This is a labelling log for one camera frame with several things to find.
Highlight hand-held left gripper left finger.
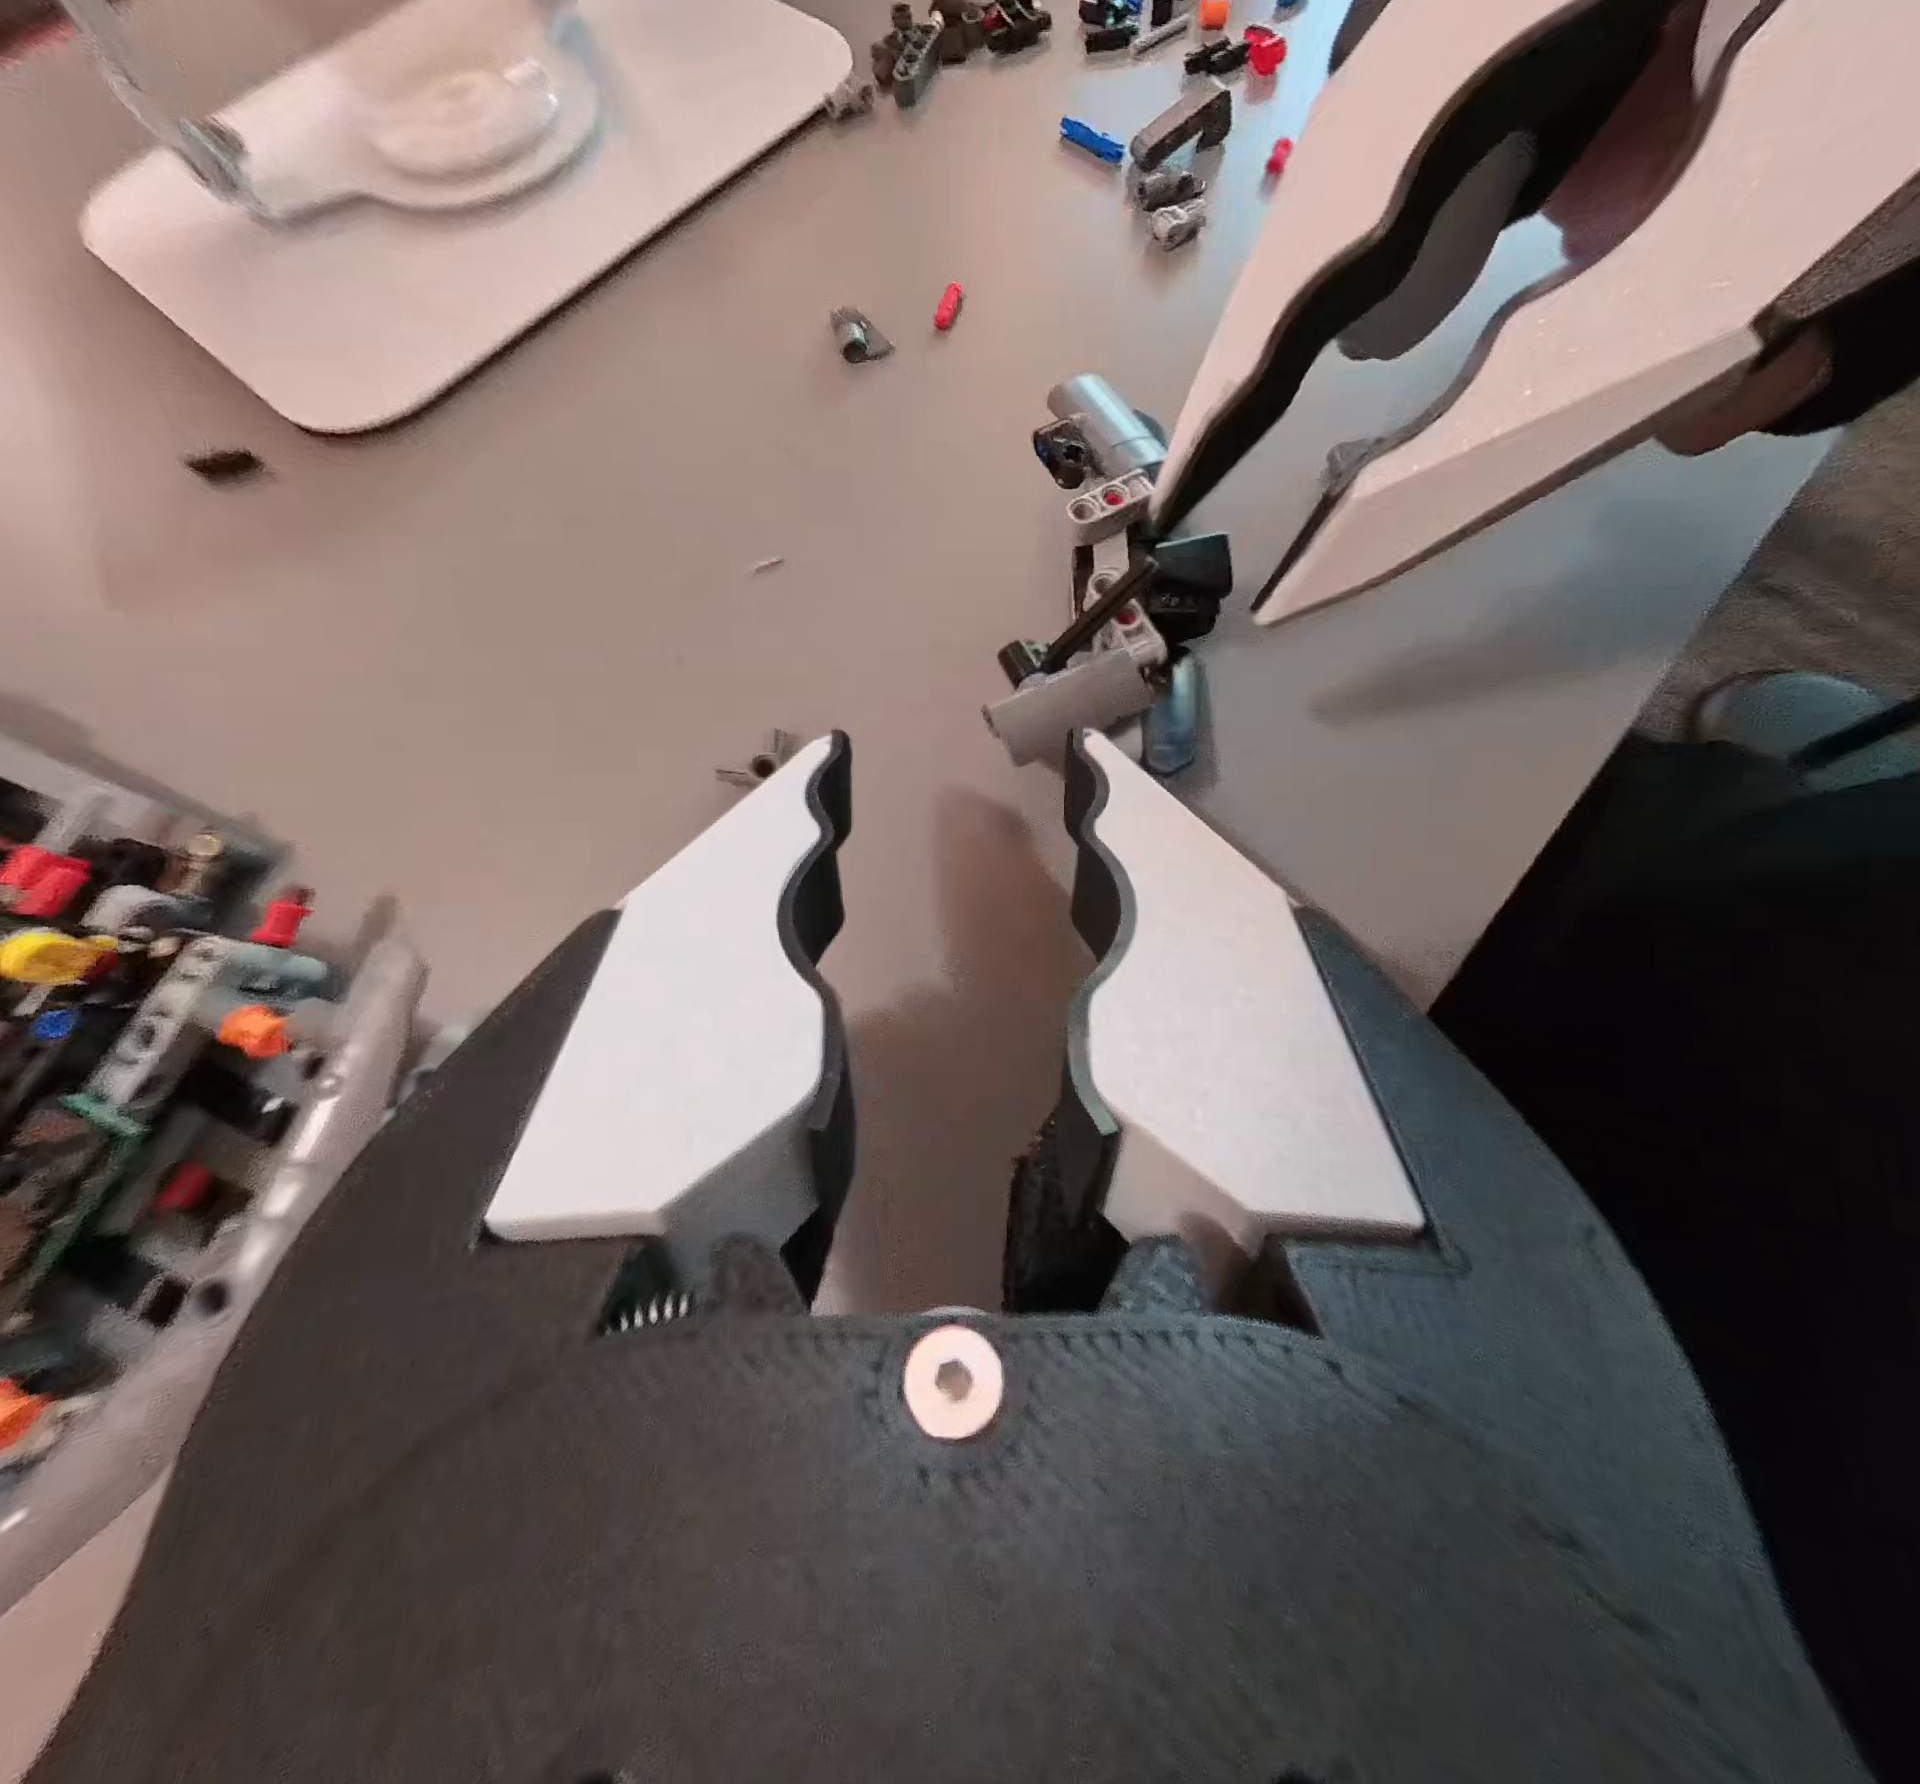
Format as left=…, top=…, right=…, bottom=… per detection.
left=482, top=729, right=857, bottom=1246

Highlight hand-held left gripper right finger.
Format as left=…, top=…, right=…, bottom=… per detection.
left=1064, top=728, right=1431, bottom=1246

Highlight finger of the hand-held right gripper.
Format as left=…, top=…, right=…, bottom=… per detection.
left=1252, top=0, right=1920, bottom=628
left=1147, top=0, right=1724, bottom=534

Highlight lego pieces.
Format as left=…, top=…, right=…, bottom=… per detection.
left=824, top=0, right=1323, bottom=251

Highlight grey black lego assembly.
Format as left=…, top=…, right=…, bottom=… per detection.
left=982, top=370, right=1241, bottom=784

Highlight person's right hand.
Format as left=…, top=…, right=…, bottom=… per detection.
left=1656, top=318, right=1830, bottom=457

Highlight grey round floor base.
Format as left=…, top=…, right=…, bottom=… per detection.
left=1693, top=671, right=1900, bottom=774

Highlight tray of sorted parts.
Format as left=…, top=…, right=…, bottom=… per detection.
left=0, top=729, right=434, bottom=1568

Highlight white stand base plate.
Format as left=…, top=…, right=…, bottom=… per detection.
left=78, top=0, right=857, bottom=441

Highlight pale stand bracket with disc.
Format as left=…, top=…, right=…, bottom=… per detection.
left=227, top=43, right=608, bottom=227

